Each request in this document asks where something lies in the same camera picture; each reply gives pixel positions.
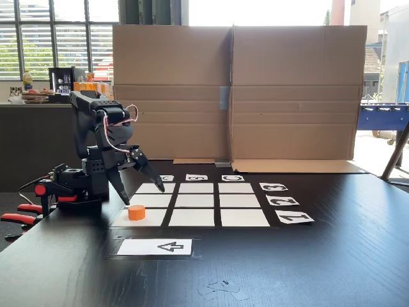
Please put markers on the black red table clamp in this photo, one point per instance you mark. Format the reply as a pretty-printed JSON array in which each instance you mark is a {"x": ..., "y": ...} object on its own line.
[{"x": 48, "y": 192}]

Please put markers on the slanted table leg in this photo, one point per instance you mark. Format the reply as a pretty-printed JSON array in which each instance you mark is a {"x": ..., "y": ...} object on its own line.
[{"x": 394, "y": 156}]

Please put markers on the round orange token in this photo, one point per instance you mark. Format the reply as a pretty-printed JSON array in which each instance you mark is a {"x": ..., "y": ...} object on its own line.
[{"x": 136, "y": 213}]

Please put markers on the paper sheet number 3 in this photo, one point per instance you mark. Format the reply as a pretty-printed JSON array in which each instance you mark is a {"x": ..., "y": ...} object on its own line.
[{"x": 273, "y": 186}]

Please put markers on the paper sheet number 1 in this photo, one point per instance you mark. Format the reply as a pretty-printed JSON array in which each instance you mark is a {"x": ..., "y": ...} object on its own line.
[{"x": 294, "y": 217}]

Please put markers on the brown cardboard box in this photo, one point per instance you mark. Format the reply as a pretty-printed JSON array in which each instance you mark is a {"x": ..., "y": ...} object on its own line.
[
  {"x": 297, "y": 64},
  {"x": 172, "y": 64}
]

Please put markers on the grey tape strip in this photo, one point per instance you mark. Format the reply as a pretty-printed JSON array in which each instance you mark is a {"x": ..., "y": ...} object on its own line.
[
  {"x": 222, "y": 163},
  {"x": 224, "y": 97}
]

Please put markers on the yellow bottle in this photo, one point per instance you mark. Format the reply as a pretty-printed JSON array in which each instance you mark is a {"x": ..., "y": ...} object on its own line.
[{"x": 27, "y": 81}]

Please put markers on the clear tape scraps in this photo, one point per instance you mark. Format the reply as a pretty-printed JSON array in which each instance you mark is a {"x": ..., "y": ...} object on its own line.
[{"x": 220, "y": 289}]

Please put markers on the paper sheet number 2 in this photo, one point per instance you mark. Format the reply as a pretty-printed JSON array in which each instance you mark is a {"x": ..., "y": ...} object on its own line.
[{"x": 282, "y": 201}]

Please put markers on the black mini fridge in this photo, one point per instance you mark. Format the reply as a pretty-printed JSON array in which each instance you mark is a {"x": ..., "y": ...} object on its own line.
[{"x": 62, "y": 80}]

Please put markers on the paper sheet letter C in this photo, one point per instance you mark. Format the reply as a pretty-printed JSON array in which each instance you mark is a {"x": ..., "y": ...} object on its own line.
[{"x": 233, "y": 178}]

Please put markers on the orange juice cartons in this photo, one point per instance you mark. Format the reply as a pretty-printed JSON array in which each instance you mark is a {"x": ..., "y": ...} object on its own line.
[{"x": 86, "y": 87}]

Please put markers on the white nine-square grid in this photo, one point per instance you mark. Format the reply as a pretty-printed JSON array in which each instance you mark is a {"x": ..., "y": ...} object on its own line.
[{"x": 198, "y": 204}]

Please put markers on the paper sheet letter B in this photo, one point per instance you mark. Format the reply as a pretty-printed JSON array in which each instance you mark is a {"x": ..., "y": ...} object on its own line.
[{"x": 196, "y": 177}]

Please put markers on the white arrow paper sheet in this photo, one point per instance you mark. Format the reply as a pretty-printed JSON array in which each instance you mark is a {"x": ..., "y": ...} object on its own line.
[{"x": 143, "y": 247}]

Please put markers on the food tray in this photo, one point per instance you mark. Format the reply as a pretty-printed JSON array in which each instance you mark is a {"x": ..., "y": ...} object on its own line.
[{"x": 35, "y": 96}]

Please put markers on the dark counter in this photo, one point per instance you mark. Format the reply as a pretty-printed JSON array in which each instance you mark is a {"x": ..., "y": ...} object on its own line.
[{"x": 32, "y": 144}]

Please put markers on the blue foosball table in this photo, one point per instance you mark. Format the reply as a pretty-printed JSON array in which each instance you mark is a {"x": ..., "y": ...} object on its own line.
[{"x": 383, "y": 116}]

